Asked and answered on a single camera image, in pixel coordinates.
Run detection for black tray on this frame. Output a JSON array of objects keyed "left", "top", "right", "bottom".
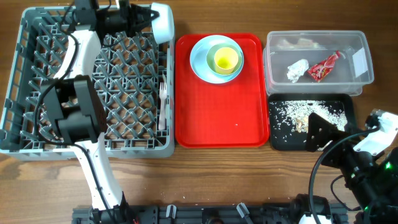
[{"left": 268, "top": 93, "right": 356, "bottom": 151}]

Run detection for green bowl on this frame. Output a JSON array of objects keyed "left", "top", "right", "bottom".
[{"left": 206, "top": 44, "right": 243, "bottom": 76}]

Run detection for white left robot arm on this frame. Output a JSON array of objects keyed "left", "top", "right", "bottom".
[{"left": 33, "top": 1, "right": 175, "bottom": 223}]

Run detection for black mounting rail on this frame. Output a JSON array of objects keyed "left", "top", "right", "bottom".
[{"left": 72, "top": 202, "right": 349, "bottom": 224}]

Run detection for clear plastic bin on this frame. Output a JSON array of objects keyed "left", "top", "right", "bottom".
[{"left": 263, "top": 30, "right": 374, "bottom": 96}]

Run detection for yellow plastic cup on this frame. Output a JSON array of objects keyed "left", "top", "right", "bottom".
[{"left": 214, "top": 47, "right": 239, "bottom": 75}]

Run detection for red plastic tray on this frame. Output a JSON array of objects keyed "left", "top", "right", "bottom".
[{"left": 174, "top": 33, "right": 270, "bottom": 148}]

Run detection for light blue plate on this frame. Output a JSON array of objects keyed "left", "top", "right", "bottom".
[{"left": 190, "top": 35, "right": 244, "bottom": 84}]

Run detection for rice and food scraps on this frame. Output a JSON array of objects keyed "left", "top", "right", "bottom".
[{"left": 270, "top": 100, "right": 348, "bottom": 142}]

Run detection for red snack wrapper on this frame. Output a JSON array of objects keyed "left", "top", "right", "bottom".
[{"left": 307, "top": 50, "right": 341, "bottom": 82}]

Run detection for white napkin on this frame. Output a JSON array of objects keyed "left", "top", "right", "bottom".
[{"left": 287, "top": 58, "right": 309, "bottom": 83}]

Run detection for light blue bowl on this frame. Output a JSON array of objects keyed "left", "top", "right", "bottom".
[{"left": 151, "top": 2, "right": 175, "bottom": 44}]

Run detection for white plastic fork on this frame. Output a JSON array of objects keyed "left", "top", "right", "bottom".
[{"left": 158, "top": 75, "right": 167, "bottom": 130}]

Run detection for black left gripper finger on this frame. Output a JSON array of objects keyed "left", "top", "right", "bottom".
[
  {"left": 132, "top": 4, "right": 159, "bottom": 19},
  {"left": 132, "top": 20, "right": 152, "bottom": 34}
]

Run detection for grey plastic dishwasher rack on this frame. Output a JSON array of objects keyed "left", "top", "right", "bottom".
[{"left": 1, "top": 7, "right": 175, "bottom": 161}]

